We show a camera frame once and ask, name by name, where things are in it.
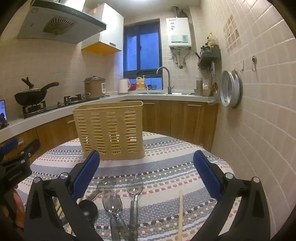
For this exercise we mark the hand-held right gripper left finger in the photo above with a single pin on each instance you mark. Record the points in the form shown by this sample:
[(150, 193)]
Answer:
[(84, 176)]

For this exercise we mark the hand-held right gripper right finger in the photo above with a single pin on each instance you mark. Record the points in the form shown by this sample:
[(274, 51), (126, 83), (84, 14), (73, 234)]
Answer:
[(208, 176)]

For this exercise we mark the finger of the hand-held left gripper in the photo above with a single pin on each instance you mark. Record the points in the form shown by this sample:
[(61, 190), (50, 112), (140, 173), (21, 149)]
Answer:
[(9, 146), (24, 154)]

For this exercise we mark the black round ladle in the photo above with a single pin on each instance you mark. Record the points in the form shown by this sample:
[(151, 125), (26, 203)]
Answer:
[(86, 205)]

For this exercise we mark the clear plastic spoon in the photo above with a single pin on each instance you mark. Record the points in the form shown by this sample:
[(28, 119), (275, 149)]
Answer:
[(112, 205), (134, 208), (105, 184)]

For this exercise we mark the wooden chopstick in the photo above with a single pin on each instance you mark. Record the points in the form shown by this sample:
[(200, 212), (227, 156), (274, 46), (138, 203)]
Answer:
[(57, 207), (180, 215)]

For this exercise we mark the beige slotted utensil basket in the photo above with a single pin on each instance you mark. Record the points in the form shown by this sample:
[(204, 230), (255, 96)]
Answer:
[(108, 129)]

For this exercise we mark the hanging kitchen utensils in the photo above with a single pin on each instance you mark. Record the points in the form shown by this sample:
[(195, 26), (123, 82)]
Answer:
[(214, 85)]

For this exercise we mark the phone with lit screen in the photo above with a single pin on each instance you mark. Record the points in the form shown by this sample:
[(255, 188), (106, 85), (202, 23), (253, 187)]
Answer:
[(2, 111)]

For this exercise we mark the striped woven tablecloth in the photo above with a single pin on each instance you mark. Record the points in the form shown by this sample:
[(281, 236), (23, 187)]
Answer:
[(161, 166)]

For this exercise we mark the black wok with lid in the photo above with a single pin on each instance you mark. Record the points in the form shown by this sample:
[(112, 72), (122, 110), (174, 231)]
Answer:
[(30, 96)]

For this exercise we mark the black gas stove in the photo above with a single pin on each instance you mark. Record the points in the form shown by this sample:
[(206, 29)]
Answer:
[(57, 106)]

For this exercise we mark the brown rice cooker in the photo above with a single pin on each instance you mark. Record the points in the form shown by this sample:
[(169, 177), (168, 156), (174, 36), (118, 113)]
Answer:
[(92, 88)]

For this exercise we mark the grey storage jar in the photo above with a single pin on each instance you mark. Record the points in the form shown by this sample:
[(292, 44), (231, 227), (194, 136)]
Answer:
[(199, 87)]

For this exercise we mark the white electric kettle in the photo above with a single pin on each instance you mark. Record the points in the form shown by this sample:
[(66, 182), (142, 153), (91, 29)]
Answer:
[(123, 86)]

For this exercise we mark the red bowl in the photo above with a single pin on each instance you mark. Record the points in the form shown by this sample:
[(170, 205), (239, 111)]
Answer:
[(133, 87)]

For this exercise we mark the steel kitchen faucet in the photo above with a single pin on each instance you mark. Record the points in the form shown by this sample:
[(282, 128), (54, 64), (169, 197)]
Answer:
[(168, 78)]

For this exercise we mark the yellow detergent bottle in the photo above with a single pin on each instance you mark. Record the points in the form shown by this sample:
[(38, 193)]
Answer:
[(140, 84)]

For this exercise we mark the water heater pipes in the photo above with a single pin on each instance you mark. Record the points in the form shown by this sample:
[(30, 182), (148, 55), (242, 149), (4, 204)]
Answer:
[(180, 58)]

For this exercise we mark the grey range hood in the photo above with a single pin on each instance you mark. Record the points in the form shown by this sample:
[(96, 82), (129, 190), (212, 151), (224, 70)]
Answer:
[(57, 23)]

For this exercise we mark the dark framed window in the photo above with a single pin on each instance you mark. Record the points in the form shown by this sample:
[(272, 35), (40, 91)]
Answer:
[(148, 46)]

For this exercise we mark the white water heater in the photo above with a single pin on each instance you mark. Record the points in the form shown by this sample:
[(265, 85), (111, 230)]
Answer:
[(178, 32)]

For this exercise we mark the metal wall hook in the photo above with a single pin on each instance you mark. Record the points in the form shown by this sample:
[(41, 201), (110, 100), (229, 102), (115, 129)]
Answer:
[(242, 66), (254, 60)]

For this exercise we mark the grey wall rack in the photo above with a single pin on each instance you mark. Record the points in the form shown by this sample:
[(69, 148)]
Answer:
[(209, 54)]

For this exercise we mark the bottles on wall rack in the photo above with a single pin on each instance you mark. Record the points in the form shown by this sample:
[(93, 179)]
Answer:
[(211, 41)]

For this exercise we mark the white wall cabinet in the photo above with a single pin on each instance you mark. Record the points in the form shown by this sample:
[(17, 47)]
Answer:
[(111, 25)]

